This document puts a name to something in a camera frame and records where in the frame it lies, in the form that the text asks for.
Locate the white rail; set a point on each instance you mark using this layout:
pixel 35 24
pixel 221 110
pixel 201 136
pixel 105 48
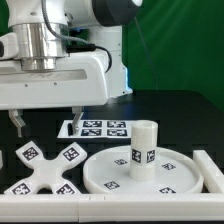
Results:
pixel 213 176
pixel 97 207

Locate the white left rail stub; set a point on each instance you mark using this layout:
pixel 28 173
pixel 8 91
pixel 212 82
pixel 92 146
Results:
pixel 1 160

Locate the white marker sheet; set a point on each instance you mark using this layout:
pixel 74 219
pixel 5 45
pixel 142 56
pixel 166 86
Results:
pixel 87 129

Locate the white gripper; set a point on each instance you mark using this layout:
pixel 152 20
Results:
pixel 78 80

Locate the white cross-shaped table base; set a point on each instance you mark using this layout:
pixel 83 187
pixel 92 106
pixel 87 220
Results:
pixel 47 174

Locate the white round table top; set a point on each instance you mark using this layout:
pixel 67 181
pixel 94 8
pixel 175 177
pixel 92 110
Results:
pixel 123 170

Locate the white right rail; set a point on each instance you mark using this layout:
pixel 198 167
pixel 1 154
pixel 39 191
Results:
pixel 213 176

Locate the white front rail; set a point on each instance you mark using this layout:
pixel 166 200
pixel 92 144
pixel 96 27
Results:
pixel 97 207

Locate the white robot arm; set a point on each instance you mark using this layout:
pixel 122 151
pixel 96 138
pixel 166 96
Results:
pixel 63 53

